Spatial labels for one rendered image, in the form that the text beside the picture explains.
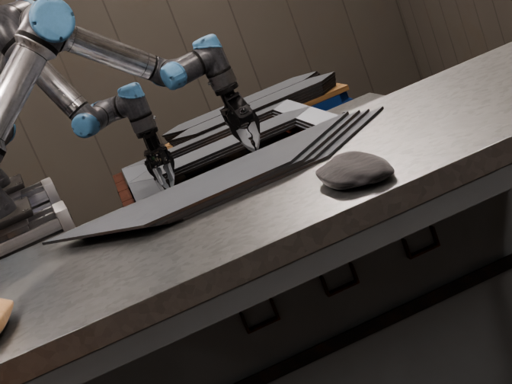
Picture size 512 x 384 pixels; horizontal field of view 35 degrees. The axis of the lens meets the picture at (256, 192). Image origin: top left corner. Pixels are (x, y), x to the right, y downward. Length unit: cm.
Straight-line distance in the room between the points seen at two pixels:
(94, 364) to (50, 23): 116
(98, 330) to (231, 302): 19
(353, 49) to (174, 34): 133
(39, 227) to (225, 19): 369
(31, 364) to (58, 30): 115
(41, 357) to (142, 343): 14
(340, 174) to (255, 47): 457
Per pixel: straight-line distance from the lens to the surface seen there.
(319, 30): 601
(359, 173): 128
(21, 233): 230
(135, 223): 150
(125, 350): 121
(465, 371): 212
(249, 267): 120
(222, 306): 121
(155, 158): 262
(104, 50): 237
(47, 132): 559
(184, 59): 233
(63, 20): 219
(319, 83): 352
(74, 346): 120
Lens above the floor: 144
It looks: 15 degrees down
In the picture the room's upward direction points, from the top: 21 degrees counter-clockwise
